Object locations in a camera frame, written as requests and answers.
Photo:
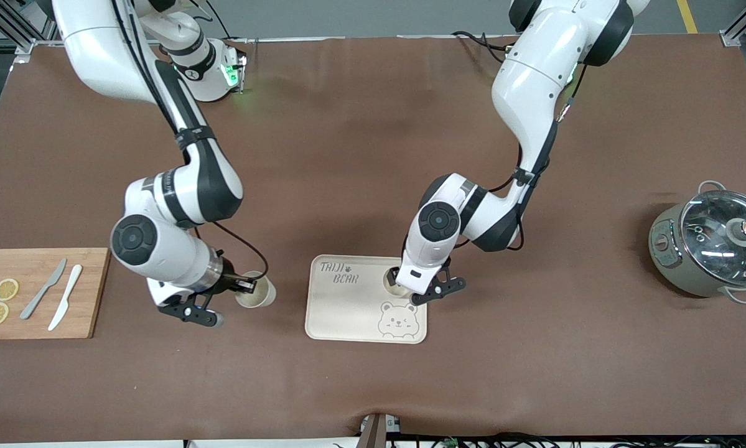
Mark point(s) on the wooden cutting board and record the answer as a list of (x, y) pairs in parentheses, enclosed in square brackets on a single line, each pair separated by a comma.
[(93, 292)]

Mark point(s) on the glass pot lid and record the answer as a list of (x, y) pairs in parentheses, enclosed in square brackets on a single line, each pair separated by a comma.
[(715, 239)]

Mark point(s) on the grey plastic knife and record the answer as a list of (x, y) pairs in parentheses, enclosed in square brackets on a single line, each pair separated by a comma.
[(40, 292)]

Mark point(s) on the white IKEA cup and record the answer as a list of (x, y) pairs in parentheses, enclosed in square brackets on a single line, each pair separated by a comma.
[(392, 290), (257, 294)]

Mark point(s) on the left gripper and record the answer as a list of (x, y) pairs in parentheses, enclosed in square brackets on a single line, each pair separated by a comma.
[(394, 276)]

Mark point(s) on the aluminium frame profile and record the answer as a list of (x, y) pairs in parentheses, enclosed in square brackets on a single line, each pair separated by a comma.
[(743, 22), (21, 31)]

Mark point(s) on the white plastic knife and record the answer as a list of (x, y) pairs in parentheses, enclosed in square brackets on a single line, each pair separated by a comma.
[(66, 295)]

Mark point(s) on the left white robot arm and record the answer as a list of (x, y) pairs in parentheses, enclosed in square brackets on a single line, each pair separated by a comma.
[(528, 81)]

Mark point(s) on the green electric cooking pot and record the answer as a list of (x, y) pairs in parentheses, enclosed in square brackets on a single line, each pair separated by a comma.
[(668, 255)]

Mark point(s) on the metal table edge bracket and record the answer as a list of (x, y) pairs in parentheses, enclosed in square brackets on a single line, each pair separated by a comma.
[(376, 429)]

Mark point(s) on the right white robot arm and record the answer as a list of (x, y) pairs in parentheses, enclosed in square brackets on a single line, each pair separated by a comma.
[(161, 249)]

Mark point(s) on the cream tray with bear print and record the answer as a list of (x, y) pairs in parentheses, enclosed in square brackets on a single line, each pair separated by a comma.
[(348, 311)]

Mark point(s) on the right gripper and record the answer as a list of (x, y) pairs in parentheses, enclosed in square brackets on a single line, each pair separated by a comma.
[(229, 283)]

